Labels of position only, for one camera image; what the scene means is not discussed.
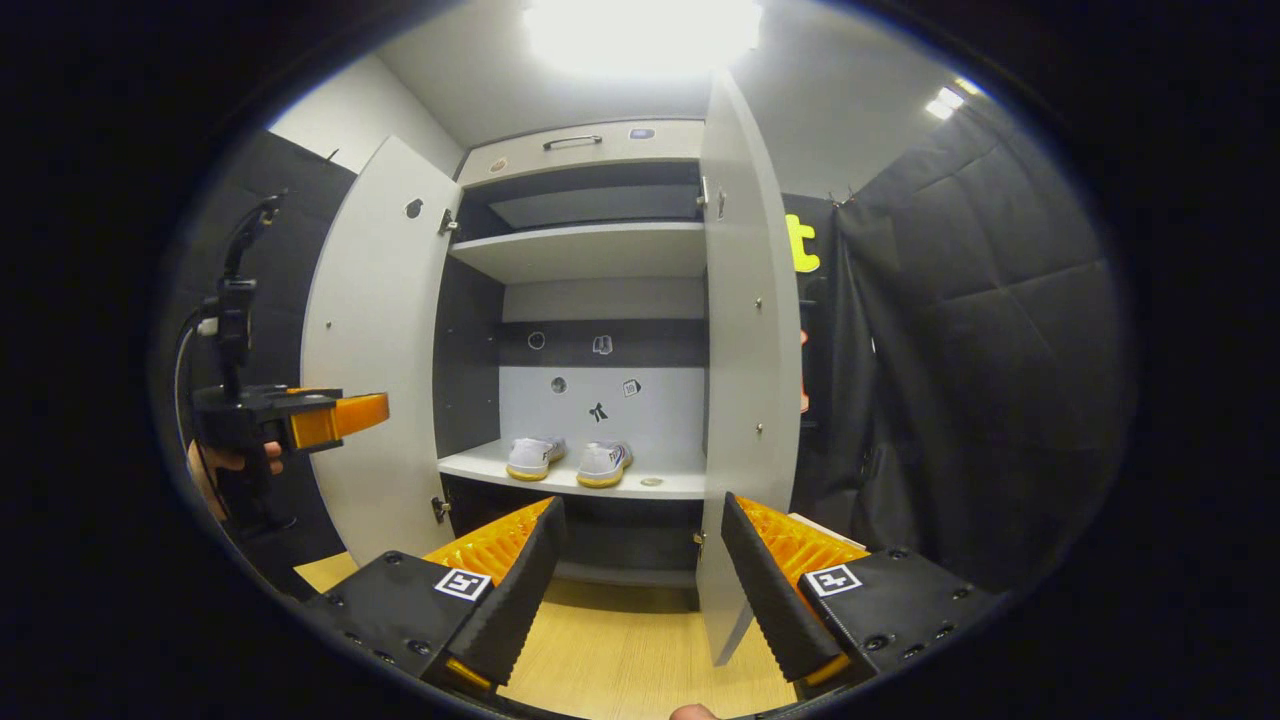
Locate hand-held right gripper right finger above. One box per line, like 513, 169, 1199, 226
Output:
720, 492, 1009, 698

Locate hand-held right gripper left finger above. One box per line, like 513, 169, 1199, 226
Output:
300, 496, 568, 698

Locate grey cabinet door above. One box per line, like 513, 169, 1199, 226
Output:
695, 68, 804, 668
300, 135, 464, 568

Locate white shoe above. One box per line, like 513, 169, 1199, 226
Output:
505, 436, 568, 483
576, 440, 634, 489

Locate grey shoe cabinet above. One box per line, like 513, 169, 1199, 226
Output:
432, 118, 711, 613

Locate grey cabinet shelf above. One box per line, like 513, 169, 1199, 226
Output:
437, 438, 709, 501
448, 221, 709, 285

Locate grey cabinet drawer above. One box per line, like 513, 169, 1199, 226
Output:
457, 119, 706, 188

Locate black backdrop cloth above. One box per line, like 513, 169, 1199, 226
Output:
165, 130, 359, 561
780, 95, 1136, 596

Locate large ceiling light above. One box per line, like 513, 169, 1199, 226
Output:
520, 0, 766, 76

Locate small ceiling light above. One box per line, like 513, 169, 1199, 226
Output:
925, 78, 986, 121

